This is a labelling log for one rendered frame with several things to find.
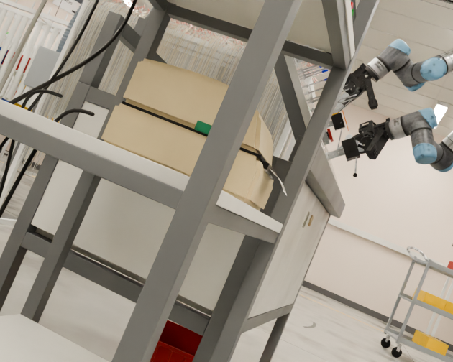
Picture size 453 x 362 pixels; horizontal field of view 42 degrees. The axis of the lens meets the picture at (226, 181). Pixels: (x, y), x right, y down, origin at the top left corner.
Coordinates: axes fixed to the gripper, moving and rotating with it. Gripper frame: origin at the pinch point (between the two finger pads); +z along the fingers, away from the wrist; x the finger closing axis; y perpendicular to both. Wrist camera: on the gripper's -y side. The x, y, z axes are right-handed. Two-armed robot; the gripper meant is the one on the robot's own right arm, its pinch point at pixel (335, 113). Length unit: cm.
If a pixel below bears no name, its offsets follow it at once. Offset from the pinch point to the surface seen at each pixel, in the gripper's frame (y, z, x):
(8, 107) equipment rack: 17, 42, 150
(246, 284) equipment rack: -25, 44, 104
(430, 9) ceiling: 52, -160, -387
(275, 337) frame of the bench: -52, 77, -13
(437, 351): -202, 57, -361
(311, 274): -109, 165, -796
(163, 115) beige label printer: 9, 30, 123
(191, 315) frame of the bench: -22, 60, 96
